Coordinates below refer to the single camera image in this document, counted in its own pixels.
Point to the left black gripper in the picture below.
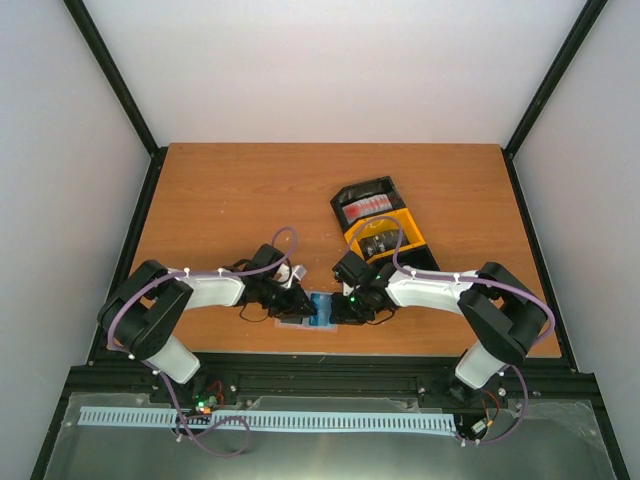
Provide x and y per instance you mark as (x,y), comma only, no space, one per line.
(295,304)

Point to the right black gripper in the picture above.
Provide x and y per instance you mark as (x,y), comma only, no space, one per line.
(343,317)

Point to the blue credit card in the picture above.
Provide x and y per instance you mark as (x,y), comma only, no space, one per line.
(323,303)

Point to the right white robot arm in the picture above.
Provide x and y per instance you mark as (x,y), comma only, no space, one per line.
(506,318)

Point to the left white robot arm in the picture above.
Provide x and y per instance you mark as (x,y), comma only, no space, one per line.
(140,317)

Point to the black card stack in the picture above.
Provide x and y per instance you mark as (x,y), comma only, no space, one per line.
(379,243)

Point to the yellow middle card bin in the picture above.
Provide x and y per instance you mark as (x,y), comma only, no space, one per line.
(409,234)

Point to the black right card bin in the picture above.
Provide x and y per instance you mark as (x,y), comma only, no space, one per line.
(420,258)

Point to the black card bin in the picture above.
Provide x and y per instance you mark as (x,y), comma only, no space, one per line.
(420,258)
(351,193)

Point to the red white card stack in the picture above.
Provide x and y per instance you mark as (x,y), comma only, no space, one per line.
(366,207)

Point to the black left card bin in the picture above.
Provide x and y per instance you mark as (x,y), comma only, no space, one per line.
(351,193)

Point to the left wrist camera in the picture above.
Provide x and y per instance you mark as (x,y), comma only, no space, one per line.
(287,275)

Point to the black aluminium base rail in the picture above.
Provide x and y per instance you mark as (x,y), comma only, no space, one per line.
(242,376)

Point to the light blue cable duct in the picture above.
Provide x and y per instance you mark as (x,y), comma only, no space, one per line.
(274,421)

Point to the left black frame post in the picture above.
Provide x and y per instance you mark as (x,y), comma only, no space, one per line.
(100,51)

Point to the black frame post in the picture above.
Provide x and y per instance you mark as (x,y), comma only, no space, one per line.
(100,51)
(579,31)

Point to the right black frame post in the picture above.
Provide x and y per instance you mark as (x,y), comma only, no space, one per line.
(579,31)

